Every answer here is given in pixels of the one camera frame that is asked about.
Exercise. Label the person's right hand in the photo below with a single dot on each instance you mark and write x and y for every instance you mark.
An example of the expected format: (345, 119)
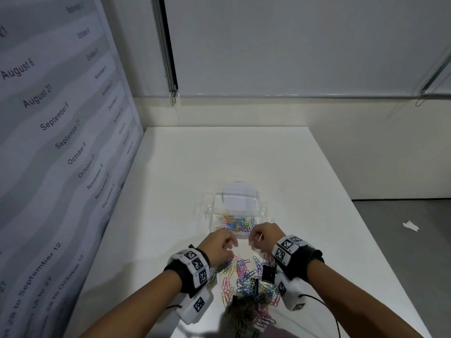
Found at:
(269, 235)

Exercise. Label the person's left hand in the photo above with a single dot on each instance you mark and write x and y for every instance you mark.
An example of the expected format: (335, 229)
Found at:
(216, 244)

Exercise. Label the person's left fingers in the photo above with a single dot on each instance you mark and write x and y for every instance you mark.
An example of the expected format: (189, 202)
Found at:
(229, 253)

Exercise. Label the person's right fingers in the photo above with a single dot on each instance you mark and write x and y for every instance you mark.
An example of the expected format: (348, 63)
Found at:
(254, 239)

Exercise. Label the person's left forearm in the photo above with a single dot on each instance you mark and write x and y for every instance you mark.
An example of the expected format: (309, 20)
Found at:
(134, 306)

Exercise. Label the person's right forearm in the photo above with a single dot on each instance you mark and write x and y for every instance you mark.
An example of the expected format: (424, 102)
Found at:
(352, 295)

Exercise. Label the coloured paper clips inside box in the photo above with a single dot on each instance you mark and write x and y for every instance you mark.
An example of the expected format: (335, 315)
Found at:
(235, 223)

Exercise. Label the pile of coloured paper clips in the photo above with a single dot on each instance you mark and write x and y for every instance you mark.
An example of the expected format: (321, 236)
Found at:
(243, 281)

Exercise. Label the black binder clip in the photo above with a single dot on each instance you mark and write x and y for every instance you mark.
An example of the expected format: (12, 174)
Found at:
(255, 286)
(269, 273)

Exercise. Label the clear plastic storage box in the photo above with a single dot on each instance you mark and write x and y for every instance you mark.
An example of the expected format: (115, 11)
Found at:
(236, 198)

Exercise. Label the white paper scrap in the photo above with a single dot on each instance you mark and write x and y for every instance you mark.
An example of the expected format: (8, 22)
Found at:
(410, 226)

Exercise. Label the grey banner with dates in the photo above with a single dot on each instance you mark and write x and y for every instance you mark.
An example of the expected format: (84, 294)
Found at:
(53, 154)

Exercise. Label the white roller blind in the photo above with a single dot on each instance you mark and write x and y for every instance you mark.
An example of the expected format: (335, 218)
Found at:
(299, 42)

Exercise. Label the clear blind wand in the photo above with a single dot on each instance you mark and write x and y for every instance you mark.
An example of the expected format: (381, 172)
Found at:
(433, 73)

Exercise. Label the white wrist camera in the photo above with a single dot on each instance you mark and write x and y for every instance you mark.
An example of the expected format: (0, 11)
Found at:
(290, 292)
(197, 306)

